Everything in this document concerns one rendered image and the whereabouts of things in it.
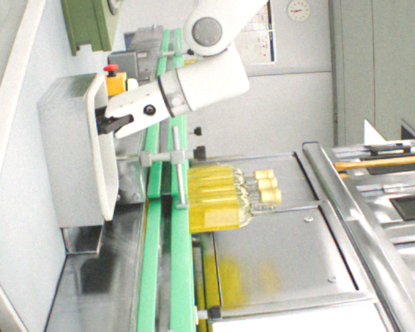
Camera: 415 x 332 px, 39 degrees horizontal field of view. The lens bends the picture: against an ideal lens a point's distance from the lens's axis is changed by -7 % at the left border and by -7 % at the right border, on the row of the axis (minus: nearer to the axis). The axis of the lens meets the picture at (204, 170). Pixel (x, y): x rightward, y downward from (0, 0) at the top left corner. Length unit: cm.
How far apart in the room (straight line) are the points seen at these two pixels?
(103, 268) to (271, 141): 663
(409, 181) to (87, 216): 106
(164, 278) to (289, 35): 640
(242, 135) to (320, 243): 614
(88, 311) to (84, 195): 21
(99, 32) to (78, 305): 58
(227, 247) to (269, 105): 607
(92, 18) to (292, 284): 67
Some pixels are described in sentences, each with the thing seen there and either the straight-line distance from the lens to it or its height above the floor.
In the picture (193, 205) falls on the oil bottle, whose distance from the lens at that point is 125.
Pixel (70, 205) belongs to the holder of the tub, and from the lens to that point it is 101.
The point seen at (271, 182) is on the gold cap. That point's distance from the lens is 137.
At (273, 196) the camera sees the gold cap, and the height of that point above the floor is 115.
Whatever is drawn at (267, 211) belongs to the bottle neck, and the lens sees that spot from 126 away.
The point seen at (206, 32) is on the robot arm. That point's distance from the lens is 91.
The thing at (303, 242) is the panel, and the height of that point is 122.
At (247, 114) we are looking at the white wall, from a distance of 743.
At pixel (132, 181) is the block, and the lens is 119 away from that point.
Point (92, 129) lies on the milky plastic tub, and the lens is 95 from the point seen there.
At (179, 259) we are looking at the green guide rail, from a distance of 103.
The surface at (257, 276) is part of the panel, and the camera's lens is 129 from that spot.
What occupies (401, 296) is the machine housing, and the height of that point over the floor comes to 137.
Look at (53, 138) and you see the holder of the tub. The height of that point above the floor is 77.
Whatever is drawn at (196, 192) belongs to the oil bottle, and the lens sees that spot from 131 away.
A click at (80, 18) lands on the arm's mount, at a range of 124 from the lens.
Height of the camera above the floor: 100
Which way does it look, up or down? level
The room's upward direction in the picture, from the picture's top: 85 degrees clockwise
